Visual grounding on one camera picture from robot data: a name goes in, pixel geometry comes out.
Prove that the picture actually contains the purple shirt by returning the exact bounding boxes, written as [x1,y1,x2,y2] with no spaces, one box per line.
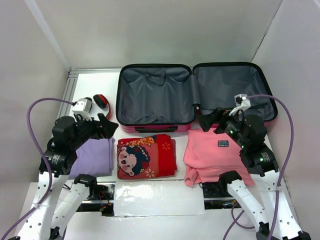
[68,138,115,180]

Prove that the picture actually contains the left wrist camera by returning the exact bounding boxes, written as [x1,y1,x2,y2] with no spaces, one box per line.
[72,97,93,121]

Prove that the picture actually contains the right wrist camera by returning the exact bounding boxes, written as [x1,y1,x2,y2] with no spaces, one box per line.
[229,94,251,116]

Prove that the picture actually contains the red cartoon print cloth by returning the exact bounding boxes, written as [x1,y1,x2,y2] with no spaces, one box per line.
[116,134,178,181]

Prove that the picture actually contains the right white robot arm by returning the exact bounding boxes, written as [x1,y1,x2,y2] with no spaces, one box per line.
[196,109,311,240]

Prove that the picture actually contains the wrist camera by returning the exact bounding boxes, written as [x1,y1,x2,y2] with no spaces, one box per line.
[229,94,251,116]
[72,97,93,121]

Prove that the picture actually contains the pink hard-shell suitcase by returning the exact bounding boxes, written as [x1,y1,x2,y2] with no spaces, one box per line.
[115,62,278,133]

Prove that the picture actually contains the red black headphones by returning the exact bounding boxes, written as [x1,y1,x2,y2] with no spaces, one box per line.
[93,94,112,120]

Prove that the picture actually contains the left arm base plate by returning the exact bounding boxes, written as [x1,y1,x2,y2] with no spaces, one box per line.
[76,182,116,217]

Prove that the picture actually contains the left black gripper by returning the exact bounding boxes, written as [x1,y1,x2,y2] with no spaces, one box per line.
[70,112,119,150]

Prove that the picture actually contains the pink sweatshirt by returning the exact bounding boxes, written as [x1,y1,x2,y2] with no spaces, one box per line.
[183,128,255,187]

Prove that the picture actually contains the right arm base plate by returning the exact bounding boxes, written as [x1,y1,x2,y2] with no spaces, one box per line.
[199,182,236,210]

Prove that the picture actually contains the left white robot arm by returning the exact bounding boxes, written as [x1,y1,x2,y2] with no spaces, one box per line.
[13,113,119,240]

